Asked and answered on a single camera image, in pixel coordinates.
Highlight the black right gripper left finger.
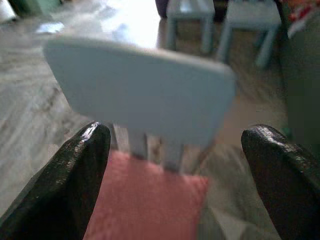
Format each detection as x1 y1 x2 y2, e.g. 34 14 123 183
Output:
0 121 112 240

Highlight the small grey chair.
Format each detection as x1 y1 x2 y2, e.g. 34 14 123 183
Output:
43 34 237 174

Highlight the red white patterned cloth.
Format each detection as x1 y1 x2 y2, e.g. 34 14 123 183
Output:
287 0 320 25

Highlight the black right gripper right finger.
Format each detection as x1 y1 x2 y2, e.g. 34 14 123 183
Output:
241 124 320 240

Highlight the grey side table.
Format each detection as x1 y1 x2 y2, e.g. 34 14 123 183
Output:
165 0 216 55
216 0 284 69

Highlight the pink dotted pillow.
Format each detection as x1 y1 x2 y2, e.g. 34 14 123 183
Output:
83 151 210 240

